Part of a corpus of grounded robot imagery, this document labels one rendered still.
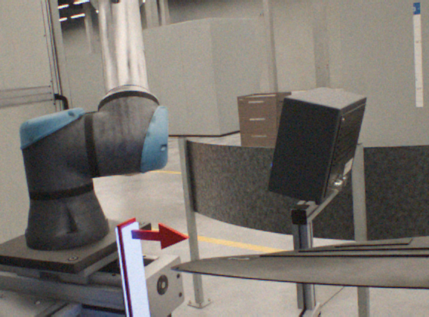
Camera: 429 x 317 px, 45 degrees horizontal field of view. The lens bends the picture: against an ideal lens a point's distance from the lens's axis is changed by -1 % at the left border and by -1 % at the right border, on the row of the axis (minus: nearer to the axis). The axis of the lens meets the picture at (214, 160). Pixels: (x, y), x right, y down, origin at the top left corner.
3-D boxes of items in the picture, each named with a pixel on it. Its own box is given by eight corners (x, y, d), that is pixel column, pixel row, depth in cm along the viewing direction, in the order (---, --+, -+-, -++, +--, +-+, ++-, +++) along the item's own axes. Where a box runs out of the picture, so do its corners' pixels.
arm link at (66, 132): (33, 181, 101) (22, 111, 99) (104, 173, 103) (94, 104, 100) (20, 196, 89) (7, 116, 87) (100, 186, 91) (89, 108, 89)
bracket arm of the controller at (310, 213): (307, 225, 95) (306, 209, 94) (291, 225, 96) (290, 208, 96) (338, 193, 116) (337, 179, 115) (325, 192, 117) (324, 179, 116)
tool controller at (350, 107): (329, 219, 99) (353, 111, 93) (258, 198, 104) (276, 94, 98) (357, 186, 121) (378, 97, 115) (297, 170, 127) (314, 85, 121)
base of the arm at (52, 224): (8, 246, 94) (-2, 193, 93) (65, 222, 108) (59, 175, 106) (71, 253, 87) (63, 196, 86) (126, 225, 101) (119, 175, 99)
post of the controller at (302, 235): (312, 310, 98) (306, 208, 94) (297, 309, 99) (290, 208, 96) (317, 303, 100) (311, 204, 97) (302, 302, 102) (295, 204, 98)
